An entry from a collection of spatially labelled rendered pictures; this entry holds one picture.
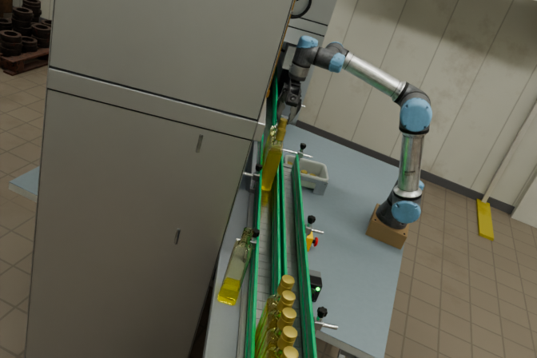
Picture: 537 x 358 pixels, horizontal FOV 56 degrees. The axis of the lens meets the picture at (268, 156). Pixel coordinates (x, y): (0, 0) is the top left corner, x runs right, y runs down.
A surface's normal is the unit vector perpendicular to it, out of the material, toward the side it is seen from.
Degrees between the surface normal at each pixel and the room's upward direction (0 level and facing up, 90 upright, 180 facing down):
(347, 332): 0
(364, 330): 0
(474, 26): 90
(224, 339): 0
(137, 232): 90
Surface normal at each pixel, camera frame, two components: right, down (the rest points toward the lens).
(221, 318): 0.27, -0.85
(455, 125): -0.33, 0.36
